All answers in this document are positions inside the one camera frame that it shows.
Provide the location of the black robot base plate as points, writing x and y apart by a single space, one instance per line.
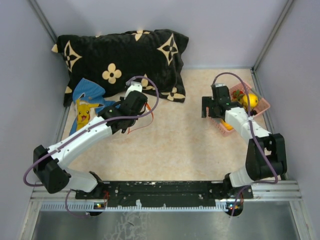
159 193

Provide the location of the clear orange zip top bag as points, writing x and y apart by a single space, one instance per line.
142 122

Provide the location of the red strawberries with leaves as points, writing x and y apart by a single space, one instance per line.
237 95

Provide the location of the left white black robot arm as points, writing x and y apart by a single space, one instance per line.
52 163

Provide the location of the yellow lemon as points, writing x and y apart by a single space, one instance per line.
249 100

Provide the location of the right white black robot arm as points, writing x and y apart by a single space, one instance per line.
266 152

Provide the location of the dark blue grapes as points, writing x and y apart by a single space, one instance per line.
253 112

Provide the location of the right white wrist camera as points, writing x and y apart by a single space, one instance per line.
219 85

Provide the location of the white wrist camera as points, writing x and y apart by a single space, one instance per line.
134 86
219 85

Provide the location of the aluminium frame rail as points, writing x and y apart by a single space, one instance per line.
283 191

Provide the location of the blue Pikachu cloth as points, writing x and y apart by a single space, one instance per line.
89 101

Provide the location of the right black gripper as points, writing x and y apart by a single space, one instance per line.
207 101

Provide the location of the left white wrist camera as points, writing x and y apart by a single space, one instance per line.
134 86

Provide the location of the pink plastic basket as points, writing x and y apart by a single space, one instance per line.
261 106

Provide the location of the black floral plush pillow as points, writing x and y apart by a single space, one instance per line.
111 60

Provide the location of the yellow orange peach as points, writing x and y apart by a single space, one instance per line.
226 125

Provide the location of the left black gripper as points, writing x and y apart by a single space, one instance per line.
122 99

